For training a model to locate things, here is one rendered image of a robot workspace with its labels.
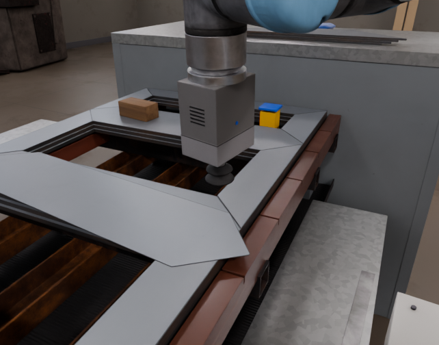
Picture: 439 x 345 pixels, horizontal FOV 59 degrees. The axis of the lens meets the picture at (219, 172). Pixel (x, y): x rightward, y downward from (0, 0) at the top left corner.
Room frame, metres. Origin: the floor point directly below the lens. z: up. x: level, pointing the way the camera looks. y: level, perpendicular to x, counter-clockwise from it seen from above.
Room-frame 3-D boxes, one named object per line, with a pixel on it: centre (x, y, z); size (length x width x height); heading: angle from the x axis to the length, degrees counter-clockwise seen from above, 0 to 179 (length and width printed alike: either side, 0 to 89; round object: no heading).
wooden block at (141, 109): (1.21, 0.26, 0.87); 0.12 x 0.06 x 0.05; 56
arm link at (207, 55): (0.50, 0.00, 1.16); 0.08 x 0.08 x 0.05
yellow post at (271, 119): (1.19, -0.16, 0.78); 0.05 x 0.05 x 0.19; 65
